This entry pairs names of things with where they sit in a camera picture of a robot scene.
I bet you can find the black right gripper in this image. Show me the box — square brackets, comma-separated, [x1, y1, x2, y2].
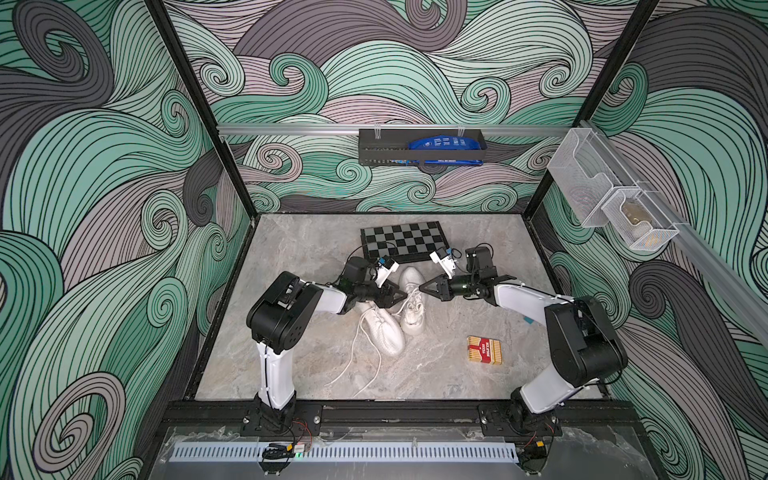
[423, 271, 481, 300]

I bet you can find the white knit shoe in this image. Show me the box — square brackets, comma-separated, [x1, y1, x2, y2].
[355, 302, 405, 357]
[397, 267, 426, 336]

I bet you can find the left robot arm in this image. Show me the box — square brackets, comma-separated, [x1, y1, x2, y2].
[246, 256, 407, 417]

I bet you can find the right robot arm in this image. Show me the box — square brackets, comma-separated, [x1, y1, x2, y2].
[419, 244, 628, 417]

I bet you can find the black grey chessboard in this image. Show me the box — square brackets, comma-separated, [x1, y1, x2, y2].
[360, 221, 450, 264]

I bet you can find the red yellow matchbox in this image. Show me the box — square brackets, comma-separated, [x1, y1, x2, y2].
[467, 335, 503, 365]

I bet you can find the blue oval object in tray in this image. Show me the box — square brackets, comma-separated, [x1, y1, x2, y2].
[408, 135, 483, 151]

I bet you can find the clear plastic bin large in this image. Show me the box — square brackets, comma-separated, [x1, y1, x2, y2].
[548, 128, 620, 228]

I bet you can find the clear plastic bin small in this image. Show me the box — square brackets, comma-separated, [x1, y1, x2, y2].
[601, 187, 679, 252]

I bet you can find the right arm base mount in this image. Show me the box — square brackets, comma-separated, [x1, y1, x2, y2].
[478, 401, 562, 440]

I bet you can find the black wall tray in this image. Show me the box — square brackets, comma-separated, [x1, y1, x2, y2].
[358, 128, 488, 166]

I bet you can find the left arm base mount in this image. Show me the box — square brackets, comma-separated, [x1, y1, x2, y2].
[242, 398, 323, 438]

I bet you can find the white slotted cable duct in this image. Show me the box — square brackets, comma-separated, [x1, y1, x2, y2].
[169, 441, 519, 463]

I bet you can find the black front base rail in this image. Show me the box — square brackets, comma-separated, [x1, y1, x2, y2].
[161, 399, 639, 429]

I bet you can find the black corner frame post right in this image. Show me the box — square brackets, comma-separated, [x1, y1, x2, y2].
[522, 0, 659, 224]

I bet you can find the black corner frame post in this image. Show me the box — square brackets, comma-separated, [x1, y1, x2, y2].
[145, 0, 259, 224]
[522, 0, 659, 224]

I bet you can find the black corner frame post left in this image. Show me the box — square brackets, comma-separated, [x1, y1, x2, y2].
[145, 0, 259, 224]

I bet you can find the aluminium rail back wall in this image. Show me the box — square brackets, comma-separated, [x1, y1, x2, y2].
[217, 122, 570, 137]

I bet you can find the aluminium rail wall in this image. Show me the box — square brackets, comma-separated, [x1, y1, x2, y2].
[217, 122, 570, 137]
[579, 120, 767, 345]

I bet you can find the aluminium rail right wall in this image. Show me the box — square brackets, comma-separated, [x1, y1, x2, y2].
[579, 120, 767, 345]

